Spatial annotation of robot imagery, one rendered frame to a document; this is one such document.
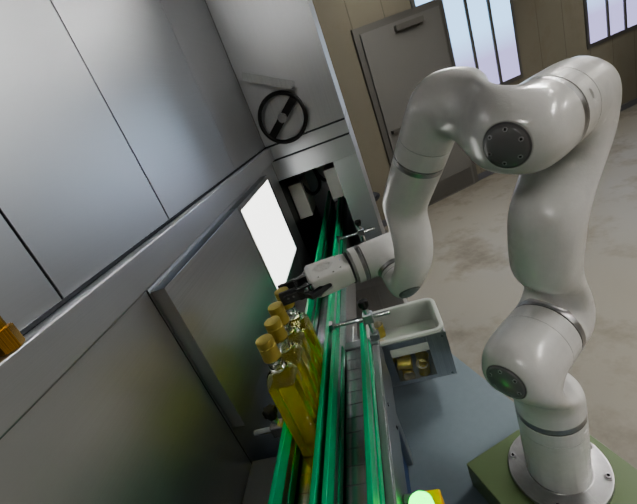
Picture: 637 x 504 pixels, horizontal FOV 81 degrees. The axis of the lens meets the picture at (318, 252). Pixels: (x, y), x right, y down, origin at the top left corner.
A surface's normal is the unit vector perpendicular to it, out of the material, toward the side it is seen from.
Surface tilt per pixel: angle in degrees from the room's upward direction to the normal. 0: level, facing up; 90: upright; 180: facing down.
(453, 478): 0
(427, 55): 90
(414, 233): 79
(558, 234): 90
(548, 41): 90
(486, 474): 2
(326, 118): 90
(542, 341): 33
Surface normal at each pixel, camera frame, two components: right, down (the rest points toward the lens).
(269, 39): -0.07, 0.40
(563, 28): 0.31, 0.26
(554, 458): -0.42, 0.50
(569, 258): 0.16, 0.49
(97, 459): 0.94, -0.29
